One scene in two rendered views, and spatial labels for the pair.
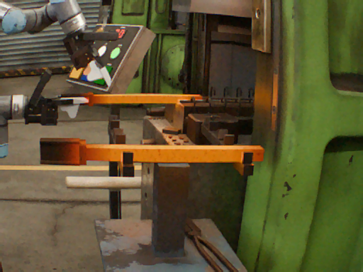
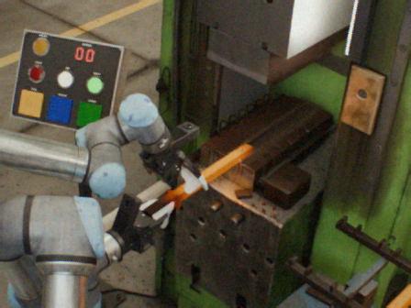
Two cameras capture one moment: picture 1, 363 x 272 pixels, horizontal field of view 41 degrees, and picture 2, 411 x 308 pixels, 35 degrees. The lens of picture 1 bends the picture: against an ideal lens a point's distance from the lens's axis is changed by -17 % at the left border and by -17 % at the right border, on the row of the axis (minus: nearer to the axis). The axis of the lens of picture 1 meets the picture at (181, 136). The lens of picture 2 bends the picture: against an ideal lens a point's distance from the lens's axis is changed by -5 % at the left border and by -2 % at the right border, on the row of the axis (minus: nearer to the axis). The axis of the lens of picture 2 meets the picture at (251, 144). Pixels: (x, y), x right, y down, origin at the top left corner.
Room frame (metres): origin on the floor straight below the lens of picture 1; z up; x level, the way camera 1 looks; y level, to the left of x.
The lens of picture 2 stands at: (0.42, 0.98, 2.13)
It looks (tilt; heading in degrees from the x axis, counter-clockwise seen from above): 35 degrees down; 320
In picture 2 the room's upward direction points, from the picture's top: 7 degrees clockwise
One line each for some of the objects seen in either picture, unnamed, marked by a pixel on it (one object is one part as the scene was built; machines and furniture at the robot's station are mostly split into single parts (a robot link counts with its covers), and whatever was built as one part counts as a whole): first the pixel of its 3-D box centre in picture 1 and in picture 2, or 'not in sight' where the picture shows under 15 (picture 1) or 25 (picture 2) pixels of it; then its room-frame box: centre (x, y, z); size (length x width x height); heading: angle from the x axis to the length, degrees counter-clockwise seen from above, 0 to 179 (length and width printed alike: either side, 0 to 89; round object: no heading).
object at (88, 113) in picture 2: (103, 75); (89, 115); (2.01, 0.29, 1.01); 0.07 x 0.05 x 0.07; 42
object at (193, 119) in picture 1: (213, 129); (288, 186); (1.50, -0.08, 0.95); 0.12 x 0.08 x 0.06; 107
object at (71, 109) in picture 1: (73, 108); (163, 217); (1.52, 0.31, 0.98); 0.09 x 0.03 x 0.06; 104
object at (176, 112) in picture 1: (240, 111); (269, 136); (1.71, -0.17, 0.96); 0.42 x 0.20 x 0.09; 107
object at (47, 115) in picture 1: (41, 108); (129, 235); (1.51, 0.42, 0.98); 0.12 x 0.08 x 0.09; 107
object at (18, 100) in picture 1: (18, 107); (106, 249); (1.48, 0.49, 0.99); 0.08 x 0.05 x 0.08; 17
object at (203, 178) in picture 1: (242, 198); (274, 207); (1.66, -0.20, 0.69); 0.56 x 0.38 x 0.45; 107
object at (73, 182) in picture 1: (120, 183); (123, 212); (1.96, 0.21, 0.62); 0.44 x 0.05 x 0.05; 107
